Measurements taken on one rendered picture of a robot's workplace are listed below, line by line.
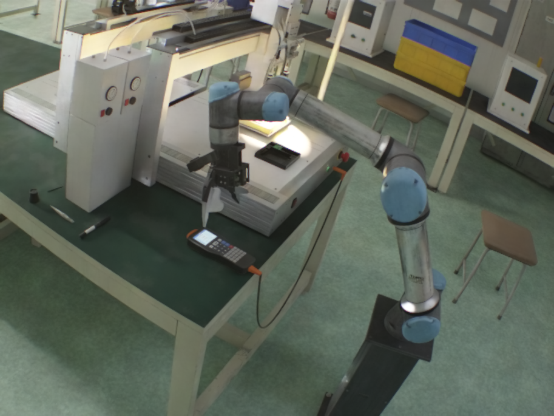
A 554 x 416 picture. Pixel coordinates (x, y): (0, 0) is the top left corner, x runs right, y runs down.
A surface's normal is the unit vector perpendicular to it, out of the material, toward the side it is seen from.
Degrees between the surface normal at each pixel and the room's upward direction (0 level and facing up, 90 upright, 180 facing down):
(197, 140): 0
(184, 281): 0
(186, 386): 90
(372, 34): 90
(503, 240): 8
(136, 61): 90
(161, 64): 90
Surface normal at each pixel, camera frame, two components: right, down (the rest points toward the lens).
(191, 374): -0.43, 0.42
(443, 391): 0.23, -0.81
